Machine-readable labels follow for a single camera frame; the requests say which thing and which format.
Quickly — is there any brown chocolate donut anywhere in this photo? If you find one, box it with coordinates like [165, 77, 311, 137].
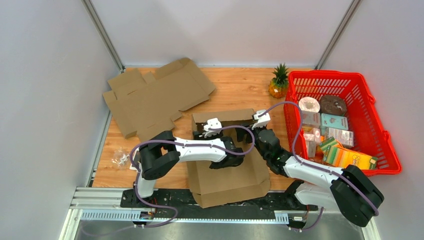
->
[319, 95, 347, 116]

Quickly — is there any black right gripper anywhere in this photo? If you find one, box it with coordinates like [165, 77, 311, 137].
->
[234, 122, 268, 162]

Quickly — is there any pink grey small carton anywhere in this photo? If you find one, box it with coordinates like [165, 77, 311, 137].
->
[302, 111, 321, 128]

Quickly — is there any black star packet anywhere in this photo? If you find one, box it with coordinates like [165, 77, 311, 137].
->
[129, 160, 138, 171]

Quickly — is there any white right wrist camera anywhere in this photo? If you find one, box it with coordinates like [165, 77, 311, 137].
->
[251, 109, 271, 130]

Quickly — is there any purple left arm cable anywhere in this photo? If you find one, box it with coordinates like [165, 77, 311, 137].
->
[129, 125, 256, 229]

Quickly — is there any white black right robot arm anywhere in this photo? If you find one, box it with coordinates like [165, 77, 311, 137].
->
[236, 127, 385, 227]

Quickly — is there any brown cardboard box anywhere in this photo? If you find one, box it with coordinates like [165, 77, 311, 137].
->
[187, 108, 271, 208]

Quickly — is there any flat cardboard box blank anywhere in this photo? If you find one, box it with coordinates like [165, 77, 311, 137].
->
[102, 57, 216, 142]

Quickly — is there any grey slotted cable duct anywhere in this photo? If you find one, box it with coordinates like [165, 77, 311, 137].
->
[79, 209, 290, 225]

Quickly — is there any green striped box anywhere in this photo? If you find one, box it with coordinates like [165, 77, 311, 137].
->
[319, 137, 340, 155]

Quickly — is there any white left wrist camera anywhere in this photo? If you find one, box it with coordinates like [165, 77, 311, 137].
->
[203, 117, 222, 138]

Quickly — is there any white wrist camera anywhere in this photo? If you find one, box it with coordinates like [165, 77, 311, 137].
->
[251, 109, 271, 130]
[203, 117, 222, 138]

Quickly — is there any yellow orange snack box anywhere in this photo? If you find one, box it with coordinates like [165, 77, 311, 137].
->
[323, 146, 378, 170]

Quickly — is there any red plastic basket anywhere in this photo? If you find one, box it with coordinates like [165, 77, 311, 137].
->
[285, 70, 403, 177]

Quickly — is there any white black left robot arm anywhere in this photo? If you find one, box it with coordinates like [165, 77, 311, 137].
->
[129, 130, 246, 208]

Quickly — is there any grey patterned carton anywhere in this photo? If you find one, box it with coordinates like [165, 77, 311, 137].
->
[324, 127, 354, 149]

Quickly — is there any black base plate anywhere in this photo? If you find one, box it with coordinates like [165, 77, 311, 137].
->
[120, 188, 319, 228]

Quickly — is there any clear bag of white parts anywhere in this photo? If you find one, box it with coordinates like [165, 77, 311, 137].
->
[111, 147, 131, 170]

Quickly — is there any small pineapple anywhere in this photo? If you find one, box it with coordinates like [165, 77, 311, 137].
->
[268, 63, 289, 99]

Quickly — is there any teal small carton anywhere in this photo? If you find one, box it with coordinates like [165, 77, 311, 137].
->
[320, 113, 349, 131]

